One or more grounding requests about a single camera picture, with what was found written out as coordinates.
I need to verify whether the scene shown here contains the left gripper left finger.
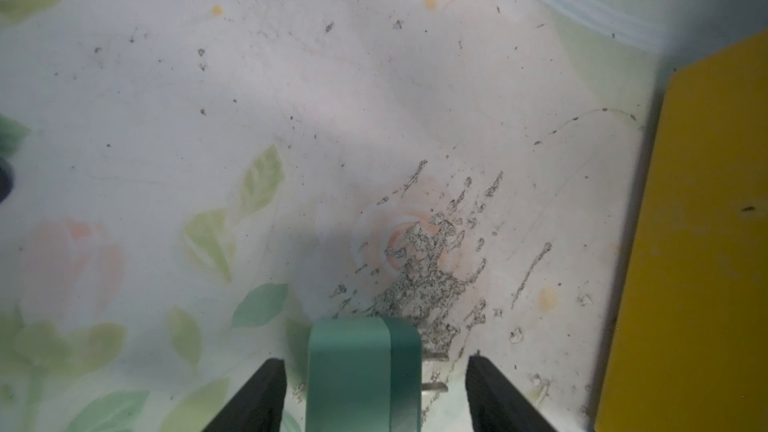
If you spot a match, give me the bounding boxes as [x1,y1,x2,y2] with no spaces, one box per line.
[203,358,287,432]

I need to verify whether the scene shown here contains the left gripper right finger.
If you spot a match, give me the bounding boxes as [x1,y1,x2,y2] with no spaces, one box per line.
[465,354,555,432]

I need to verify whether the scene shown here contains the green plug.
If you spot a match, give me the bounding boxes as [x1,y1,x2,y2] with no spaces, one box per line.
[305,317,448,432]

